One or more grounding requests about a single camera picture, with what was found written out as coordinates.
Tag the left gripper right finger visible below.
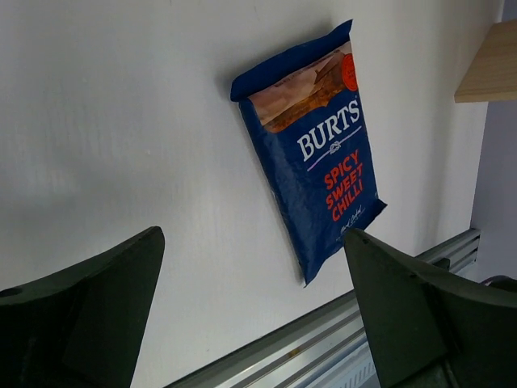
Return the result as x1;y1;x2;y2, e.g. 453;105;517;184
344;229;516;387

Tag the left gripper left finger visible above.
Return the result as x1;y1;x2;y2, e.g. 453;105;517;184
1;226;165;387

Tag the Burts chilli bag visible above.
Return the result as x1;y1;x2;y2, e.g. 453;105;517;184
230;21;385;282

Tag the wooden two-tier shelf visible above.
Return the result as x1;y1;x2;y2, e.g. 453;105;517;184
454;19;517;103

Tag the aluminium mounting rail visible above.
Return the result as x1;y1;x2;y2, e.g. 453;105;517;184
166;229;481;387

